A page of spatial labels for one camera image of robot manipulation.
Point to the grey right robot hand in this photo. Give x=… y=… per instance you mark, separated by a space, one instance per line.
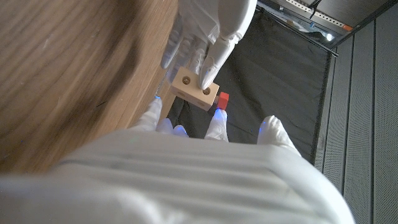
x=186 y=180

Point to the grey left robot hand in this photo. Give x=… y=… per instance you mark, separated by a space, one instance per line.
x=211 y=28

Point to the wooden block with holes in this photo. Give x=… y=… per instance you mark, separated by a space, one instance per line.
x=194 y=88

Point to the red-headed wooden screw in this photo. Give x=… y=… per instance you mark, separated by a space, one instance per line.
x=223 y=100

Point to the black backdrop curtain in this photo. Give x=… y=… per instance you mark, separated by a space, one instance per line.
x=273 y=84

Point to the black backdrop stand pole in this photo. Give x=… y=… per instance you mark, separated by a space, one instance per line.
x=298 y=31

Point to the grey perforated panel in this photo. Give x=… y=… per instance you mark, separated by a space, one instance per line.
x=363 y=130

